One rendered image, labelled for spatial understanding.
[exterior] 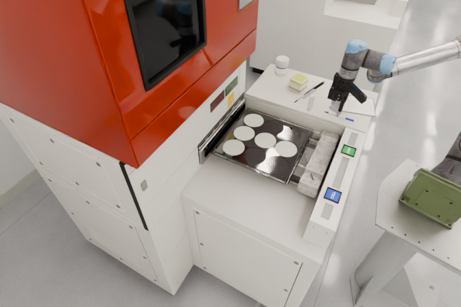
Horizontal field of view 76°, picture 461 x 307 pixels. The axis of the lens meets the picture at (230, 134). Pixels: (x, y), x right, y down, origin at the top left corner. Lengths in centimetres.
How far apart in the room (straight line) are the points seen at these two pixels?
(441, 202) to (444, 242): 15
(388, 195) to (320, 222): 45
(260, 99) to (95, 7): 107
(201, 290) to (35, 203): 140
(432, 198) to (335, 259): 95
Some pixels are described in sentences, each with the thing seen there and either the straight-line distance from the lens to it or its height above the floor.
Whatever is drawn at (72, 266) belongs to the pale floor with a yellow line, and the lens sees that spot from 227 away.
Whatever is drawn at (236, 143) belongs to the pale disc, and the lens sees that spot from 140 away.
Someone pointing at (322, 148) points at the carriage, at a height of 88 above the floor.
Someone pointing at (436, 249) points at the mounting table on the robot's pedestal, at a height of 82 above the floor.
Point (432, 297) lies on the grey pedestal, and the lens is 231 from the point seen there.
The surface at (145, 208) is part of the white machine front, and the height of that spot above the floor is 96.
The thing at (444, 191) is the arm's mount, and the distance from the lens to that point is 138.
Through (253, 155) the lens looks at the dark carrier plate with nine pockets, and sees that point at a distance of 135.
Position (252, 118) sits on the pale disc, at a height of 90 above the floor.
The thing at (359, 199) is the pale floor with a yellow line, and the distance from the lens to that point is 248.
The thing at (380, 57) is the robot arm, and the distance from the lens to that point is 132.
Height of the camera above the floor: 190
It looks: 44 degrees down
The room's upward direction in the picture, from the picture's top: straight up
